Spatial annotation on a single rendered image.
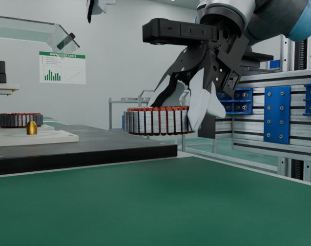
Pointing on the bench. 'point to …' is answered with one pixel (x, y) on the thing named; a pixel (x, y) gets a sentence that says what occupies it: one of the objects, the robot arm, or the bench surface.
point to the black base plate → (78, 151)
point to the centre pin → (31, 128)
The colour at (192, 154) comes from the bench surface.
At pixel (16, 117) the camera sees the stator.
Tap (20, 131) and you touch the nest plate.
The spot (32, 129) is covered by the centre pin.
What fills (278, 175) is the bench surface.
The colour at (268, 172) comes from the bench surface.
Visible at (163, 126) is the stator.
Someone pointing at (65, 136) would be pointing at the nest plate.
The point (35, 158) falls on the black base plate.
